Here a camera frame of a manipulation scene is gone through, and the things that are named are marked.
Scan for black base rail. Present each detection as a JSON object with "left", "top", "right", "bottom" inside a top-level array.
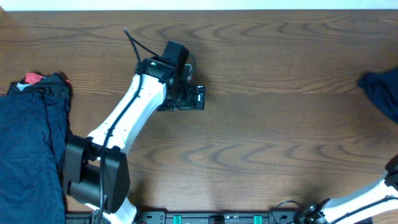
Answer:
[{"left": 65, "top": 200, "right": 374, "bottom": 224}]

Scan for red garment in pile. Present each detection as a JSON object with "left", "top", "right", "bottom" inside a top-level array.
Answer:
[{"left": 24, "top": 72, "right": 72, "bottom": 87}]

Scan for navy blue clothes pile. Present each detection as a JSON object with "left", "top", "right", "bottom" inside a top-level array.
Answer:
[{"left": 1, "top": 73, "right": 71, "bottom": 223}]

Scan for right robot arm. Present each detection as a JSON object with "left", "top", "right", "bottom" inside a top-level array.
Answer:
[{"left": 294, "top": 156, "right": 397, "bottom": 224}]

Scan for navy blue shorts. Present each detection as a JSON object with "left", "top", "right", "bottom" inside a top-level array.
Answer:
[{"left": 358, "top": 68, "right": 397, "bottom": 123}]

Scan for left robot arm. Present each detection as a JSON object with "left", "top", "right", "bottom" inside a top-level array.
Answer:
[{"left": 62, "top": 41, "right": 205, "bottom": 223}]

